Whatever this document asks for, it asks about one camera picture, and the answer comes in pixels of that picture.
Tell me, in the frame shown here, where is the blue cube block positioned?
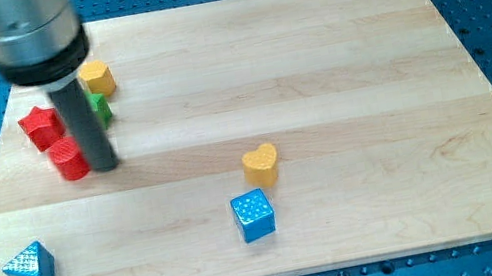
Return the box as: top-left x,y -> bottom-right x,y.
229,188 -> 276,243

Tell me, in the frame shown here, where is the blue triangle block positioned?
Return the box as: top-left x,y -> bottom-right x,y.
1,241 -> 56,276

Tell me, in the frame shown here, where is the wooden board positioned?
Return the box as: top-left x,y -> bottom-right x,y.
0,0 -> 492,276

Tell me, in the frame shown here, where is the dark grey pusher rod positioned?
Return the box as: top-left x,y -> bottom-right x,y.
47,80 -> 119,172

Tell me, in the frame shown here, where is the yellow heart block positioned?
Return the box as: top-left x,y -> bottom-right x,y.
241,142 -> 279,188

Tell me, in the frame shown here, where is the red star block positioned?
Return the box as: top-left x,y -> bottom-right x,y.
18,106 -> 66,153

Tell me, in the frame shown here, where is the red cylinder block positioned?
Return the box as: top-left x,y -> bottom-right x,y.
48,136 -> 91,181

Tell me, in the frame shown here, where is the green block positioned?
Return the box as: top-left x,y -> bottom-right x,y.
86,92 -> 113,129

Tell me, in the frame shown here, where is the yellow hexagon block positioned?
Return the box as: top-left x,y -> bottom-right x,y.
78,60 -> 116,97

